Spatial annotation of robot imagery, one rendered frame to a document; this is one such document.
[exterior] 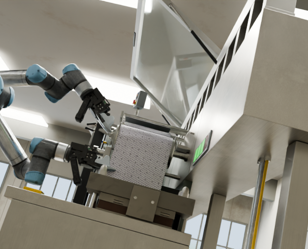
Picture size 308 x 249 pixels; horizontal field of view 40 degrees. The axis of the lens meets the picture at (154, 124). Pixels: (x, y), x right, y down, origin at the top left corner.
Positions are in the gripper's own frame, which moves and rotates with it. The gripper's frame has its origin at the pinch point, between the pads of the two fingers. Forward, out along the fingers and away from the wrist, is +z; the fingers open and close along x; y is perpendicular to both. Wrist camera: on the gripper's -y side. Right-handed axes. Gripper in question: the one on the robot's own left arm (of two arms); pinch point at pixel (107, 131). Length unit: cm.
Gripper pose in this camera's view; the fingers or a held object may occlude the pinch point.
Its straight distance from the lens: 187.7
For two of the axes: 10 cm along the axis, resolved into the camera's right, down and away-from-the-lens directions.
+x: -1.0, 3.0, 9.5
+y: 8.1, -5.3, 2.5
